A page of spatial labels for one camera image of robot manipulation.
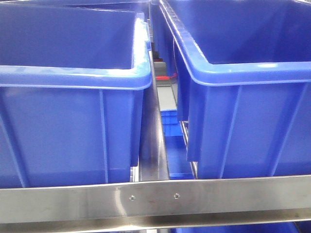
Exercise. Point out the blue plastic bin right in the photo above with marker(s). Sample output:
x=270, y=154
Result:
x=243, y=72

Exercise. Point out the blue bin lower shelf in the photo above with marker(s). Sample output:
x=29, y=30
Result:
x=179, y=167

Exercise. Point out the blue plastic bin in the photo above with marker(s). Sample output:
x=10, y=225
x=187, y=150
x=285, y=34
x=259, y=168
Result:
x=72, y=83
x=243, y=72

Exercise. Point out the blue plastic bin left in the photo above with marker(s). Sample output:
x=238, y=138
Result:
x=72, y=83

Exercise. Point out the stainless steel shelf rack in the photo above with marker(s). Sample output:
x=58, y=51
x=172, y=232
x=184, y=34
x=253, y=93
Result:
x=141, y=205

